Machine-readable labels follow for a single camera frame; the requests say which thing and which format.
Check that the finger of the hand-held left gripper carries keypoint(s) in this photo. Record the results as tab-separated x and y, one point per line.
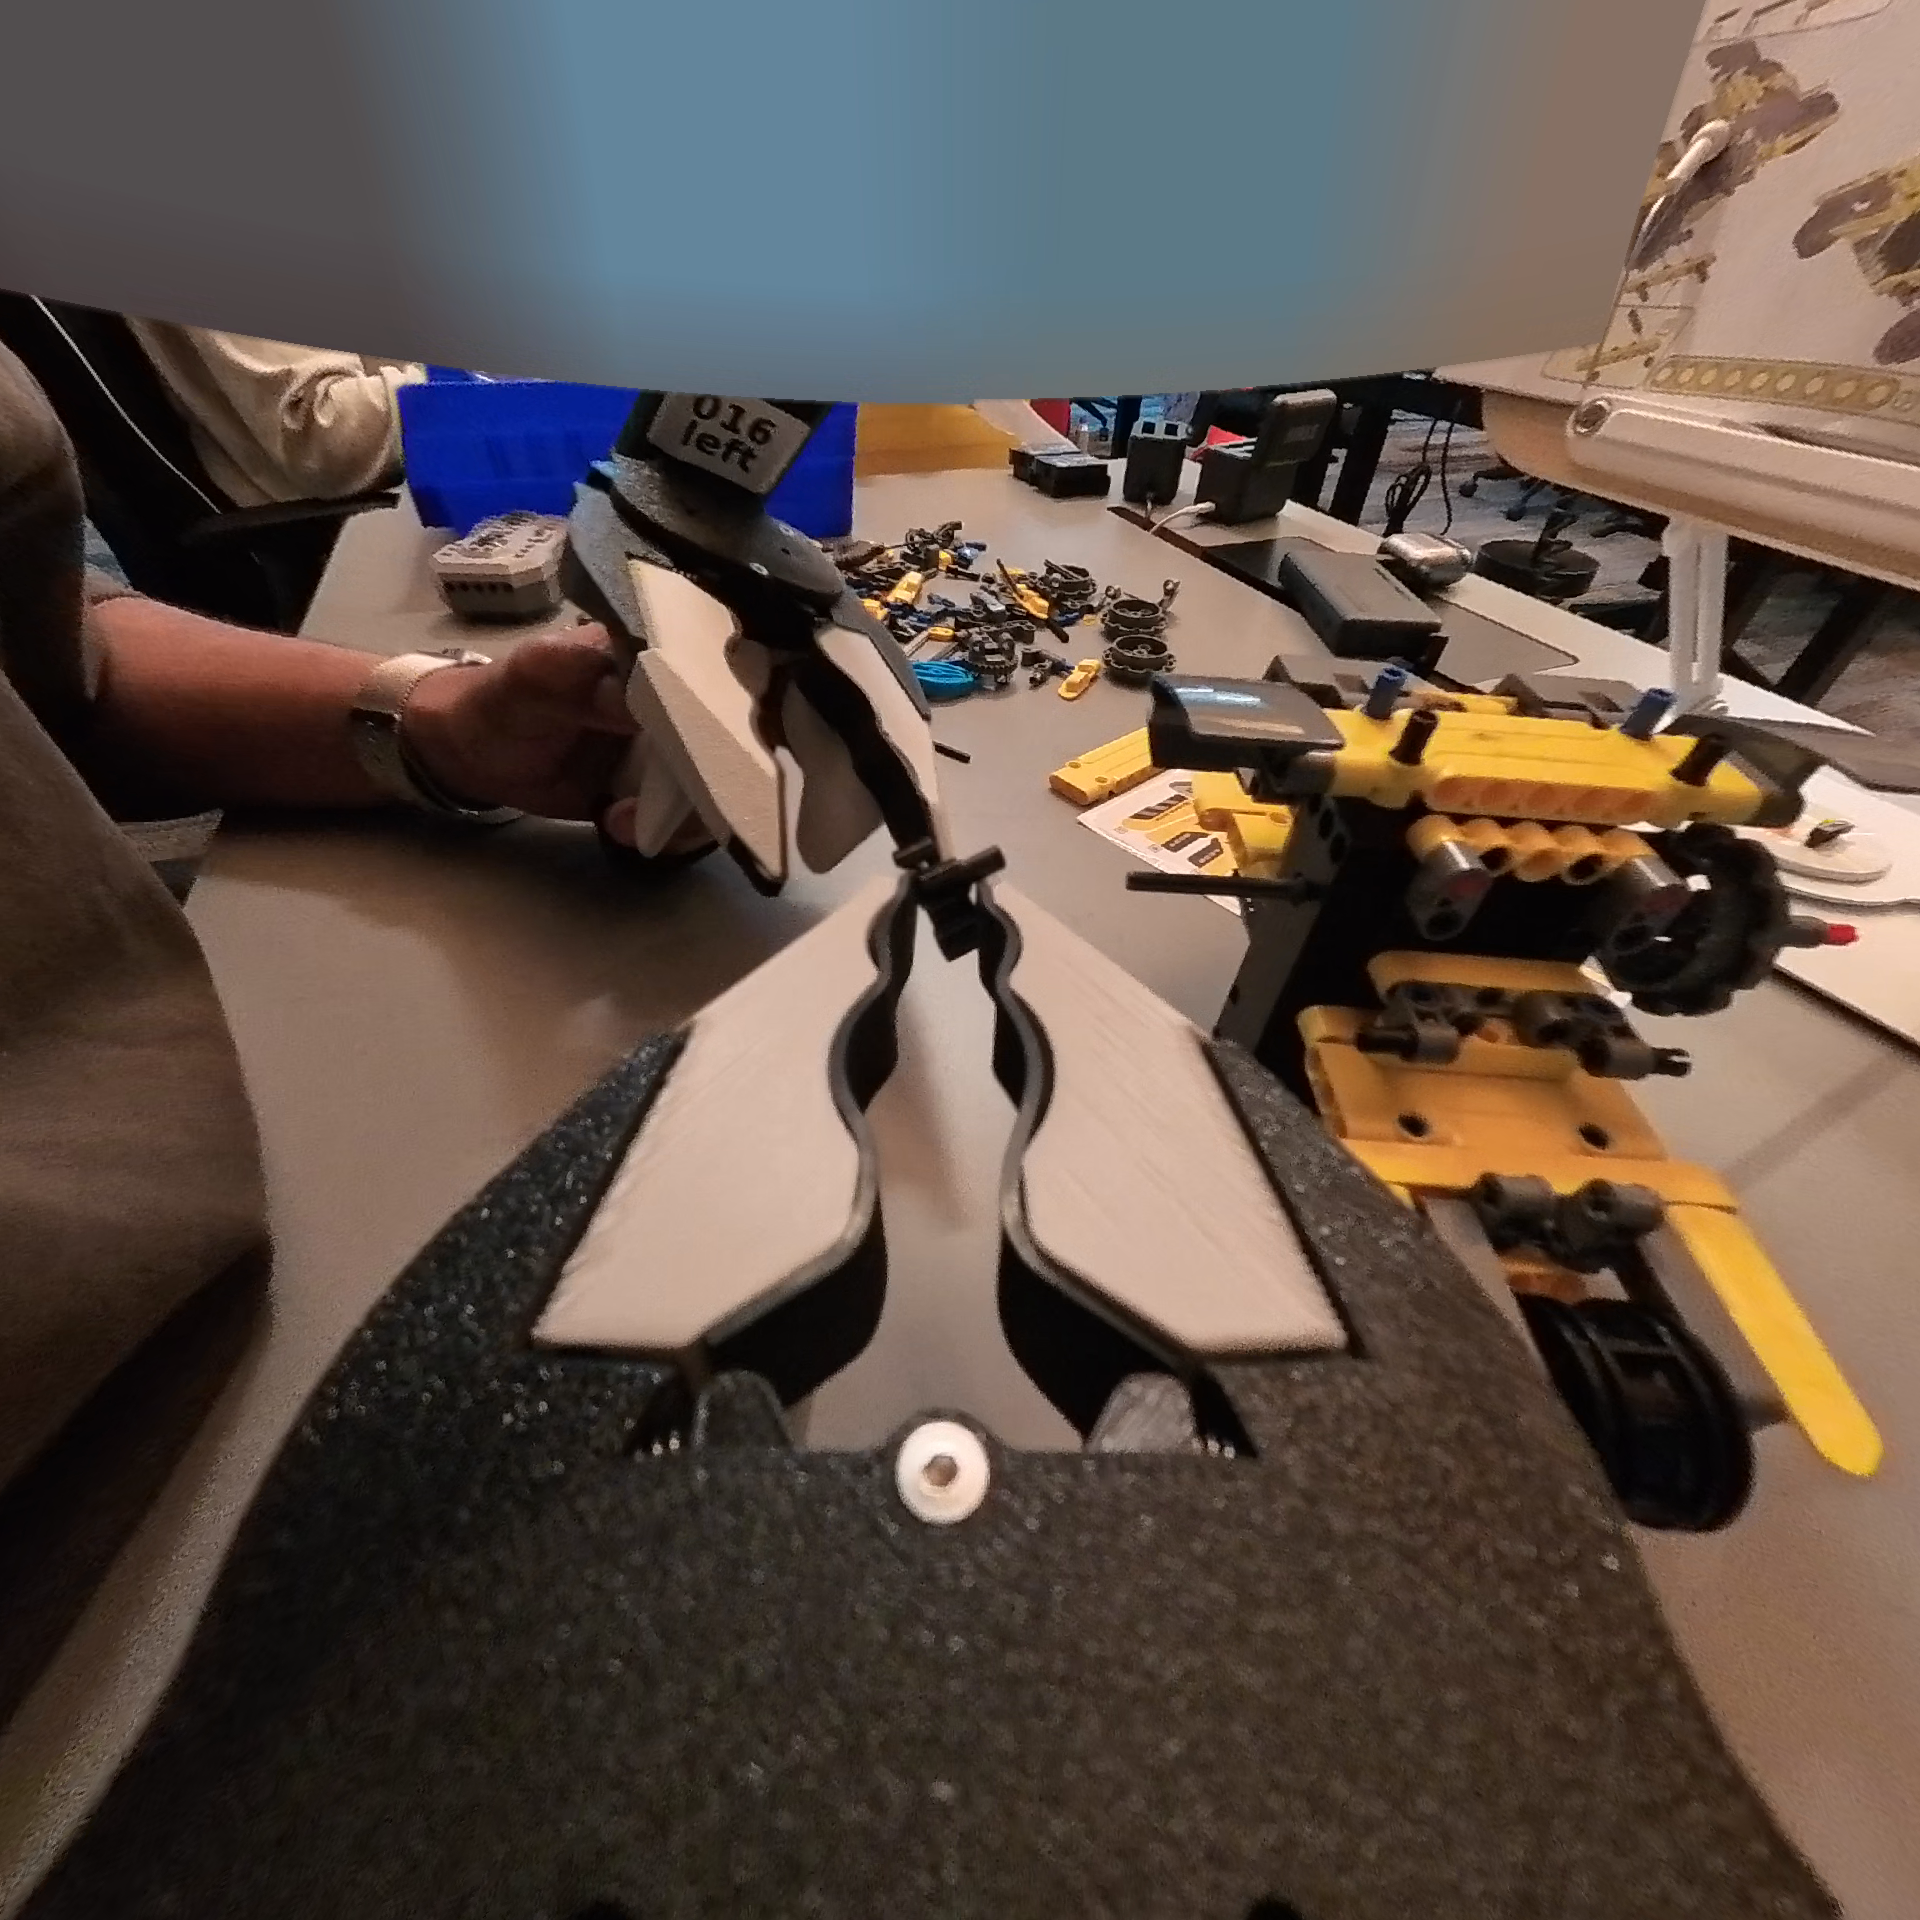
698	691
862	705

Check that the dark grey axle rod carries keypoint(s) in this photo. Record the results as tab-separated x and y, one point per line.
1202	886

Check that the silver wristwatch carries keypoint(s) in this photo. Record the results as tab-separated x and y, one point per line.
399	721

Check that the black plastic holder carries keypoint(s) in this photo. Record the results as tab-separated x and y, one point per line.
1277	458
1157	463

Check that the yellow toy brick vehicle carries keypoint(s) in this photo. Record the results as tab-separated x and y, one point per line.
1501	779

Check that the flat yellow brick panel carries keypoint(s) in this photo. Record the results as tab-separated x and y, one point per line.
1103	769

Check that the black brick connector piece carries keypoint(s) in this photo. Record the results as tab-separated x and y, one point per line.
949	892

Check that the small silver device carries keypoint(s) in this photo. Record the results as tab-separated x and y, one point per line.
1424	559

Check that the large yellow box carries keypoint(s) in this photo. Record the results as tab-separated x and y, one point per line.
931	435

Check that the grey brick battery box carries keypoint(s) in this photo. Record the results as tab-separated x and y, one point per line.
504	568

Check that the yellow sticker sheet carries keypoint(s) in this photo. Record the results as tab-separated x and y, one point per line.
1171	839

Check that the pile of small brick parts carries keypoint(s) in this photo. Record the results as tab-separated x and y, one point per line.
1020	600

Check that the open instruction booklet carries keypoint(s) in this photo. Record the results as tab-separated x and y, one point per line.
1787	195

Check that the small black case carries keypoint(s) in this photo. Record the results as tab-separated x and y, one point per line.
1059	474

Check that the person's left hand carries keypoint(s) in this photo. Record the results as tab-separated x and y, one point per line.
525	735

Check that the person's left forearm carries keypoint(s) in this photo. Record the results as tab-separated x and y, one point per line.
224	705

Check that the white book stand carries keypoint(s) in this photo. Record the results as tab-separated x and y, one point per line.
1711	450

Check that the black flat device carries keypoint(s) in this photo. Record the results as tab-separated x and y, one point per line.
1359	596

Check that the blue plastic bin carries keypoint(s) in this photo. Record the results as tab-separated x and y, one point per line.
510	450

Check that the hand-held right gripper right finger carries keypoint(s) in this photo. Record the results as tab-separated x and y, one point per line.
1171	1185

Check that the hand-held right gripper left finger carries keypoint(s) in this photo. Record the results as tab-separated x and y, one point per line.
722	1185

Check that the blue brick separator tool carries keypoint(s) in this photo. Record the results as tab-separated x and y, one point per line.
949	683

